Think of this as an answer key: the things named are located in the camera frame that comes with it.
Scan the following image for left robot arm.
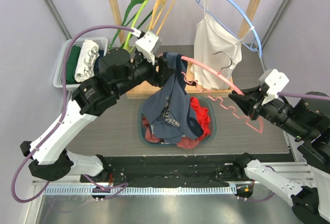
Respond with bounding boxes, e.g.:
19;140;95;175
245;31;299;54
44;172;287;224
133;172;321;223
20;49;175;182

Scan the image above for lime green hanger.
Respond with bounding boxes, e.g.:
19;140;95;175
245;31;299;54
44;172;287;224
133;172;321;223
123;0;171;51

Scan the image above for green folded shirt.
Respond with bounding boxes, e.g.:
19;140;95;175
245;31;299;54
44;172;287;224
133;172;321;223
66;45;81;85

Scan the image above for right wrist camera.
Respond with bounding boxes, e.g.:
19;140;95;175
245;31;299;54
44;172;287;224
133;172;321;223
258;69;289;105

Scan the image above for teal plastic tub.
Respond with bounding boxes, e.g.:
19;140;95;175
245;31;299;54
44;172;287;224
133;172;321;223
137;95;217;147

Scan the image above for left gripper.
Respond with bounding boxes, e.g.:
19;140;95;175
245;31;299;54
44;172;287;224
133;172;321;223
114;51;176;97

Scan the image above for pink hanger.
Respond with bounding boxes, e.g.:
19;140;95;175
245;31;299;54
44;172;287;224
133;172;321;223
181;56;264;134

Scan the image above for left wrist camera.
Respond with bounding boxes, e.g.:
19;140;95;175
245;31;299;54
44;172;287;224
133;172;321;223
132;28;161;66

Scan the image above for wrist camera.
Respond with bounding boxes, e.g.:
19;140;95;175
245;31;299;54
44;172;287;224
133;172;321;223
132;28;161;66
258;69;289;105

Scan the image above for white tank top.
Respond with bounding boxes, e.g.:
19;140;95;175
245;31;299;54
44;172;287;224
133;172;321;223
194;0;242;80

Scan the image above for navy tank top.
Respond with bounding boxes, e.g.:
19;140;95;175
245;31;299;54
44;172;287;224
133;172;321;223
142;52;204;144

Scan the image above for white plastic basket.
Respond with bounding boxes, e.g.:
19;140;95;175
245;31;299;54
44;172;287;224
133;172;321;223
53;37;108;88

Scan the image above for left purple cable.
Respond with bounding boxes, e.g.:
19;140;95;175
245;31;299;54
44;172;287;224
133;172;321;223
10;25;137;203

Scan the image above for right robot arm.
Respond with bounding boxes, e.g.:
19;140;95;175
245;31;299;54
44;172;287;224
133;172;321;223
181;56;329;223

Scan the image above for maroon graphic tank top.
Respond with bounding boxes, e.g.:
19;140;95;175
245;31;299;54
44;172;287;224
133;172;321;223
142;117;201;149

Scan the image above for green plastic hanger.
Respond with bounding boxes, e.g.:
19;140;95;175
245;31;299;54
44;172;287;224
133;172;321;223
107;0;164;51

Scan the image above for yellow hanger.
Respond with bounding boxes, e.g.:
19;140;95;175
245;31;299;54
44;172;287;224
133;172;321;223
148;0;176;35

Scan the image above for navy folded shirt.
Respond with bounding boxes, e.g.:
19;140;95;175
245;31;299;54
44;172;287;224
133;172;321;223
93;50;104;76

